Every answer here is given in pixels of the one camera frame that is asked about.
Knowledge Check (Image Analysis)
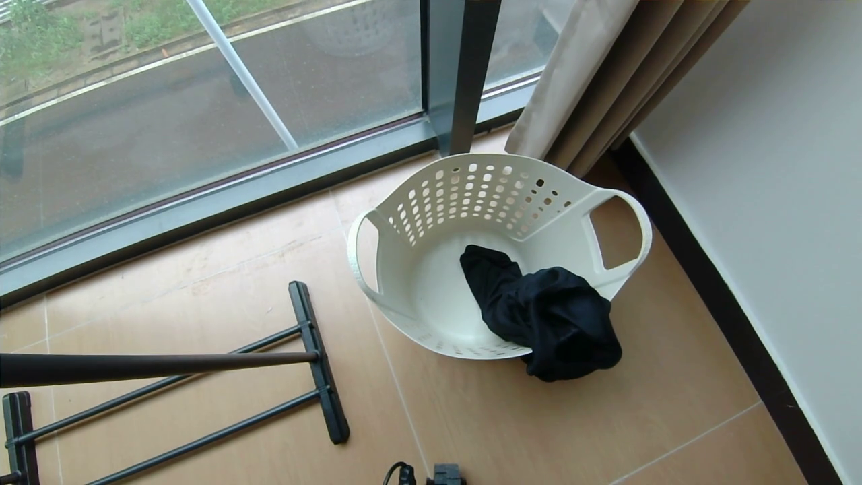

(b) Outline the black garment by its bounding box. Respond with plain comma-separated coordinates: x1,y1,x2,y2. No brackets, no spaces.
459,244,623,383

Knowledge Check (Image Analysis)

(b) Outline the white laundry basket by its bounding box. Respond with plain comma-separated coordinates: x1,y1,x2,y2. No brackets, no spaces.
346,153,653,360

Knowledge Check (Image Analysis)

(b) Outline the black clothes rack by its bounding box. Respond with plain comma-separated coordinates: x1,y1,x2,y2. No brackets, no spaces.
0,281,350,485

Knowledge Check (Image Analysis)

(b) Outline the window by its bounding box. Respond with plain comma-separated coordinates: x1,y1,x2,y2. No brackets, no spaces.
0,0,580,309

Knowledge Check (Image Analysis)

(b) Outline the brown curtain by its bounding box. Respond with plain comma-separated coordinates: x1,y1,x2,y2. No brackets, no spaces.
504,0,750,179

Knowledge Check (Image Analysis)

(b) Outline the black cable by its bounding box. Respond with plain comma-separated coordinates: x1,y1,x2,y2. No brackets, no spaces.
382,461,417,485

